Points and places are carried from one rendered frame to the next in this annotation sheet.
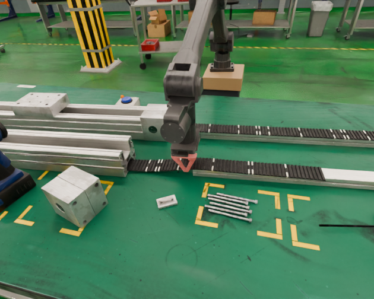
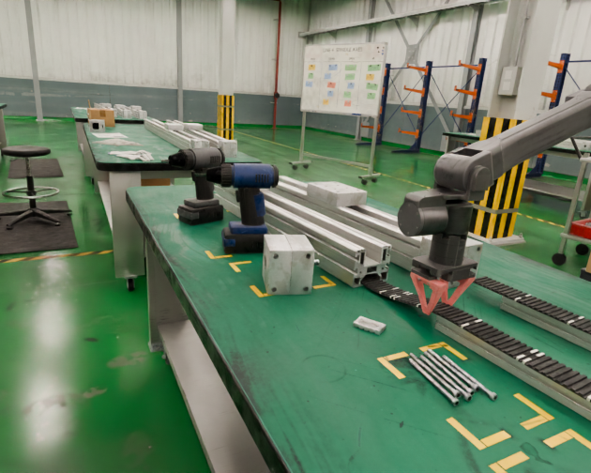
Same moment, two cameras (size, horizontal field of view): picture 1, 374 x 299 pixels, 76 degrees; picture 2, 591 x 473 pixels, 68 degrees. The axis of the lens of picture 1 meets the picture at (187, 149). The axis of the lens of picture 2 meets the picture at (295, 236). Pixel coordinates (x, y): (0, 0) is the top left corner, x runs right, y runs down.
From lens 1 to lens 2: 0.39 m
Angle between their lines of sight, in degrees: 45
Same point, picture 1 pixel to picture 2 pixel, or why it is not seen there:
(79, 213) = (274, 272)
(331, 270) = not seen: outside the picture
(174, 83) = (446, 166)
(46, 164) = not seen: hidden behind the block
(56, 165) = not seen: hidden behind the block
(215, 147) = (511, 326)
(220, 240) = (386, 389)
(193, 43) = (511, 135)
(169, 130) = (406, 214)
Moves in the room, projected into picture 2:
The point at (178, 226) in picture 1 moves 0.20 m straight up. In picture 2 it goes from (356, 348) to (370, 229)
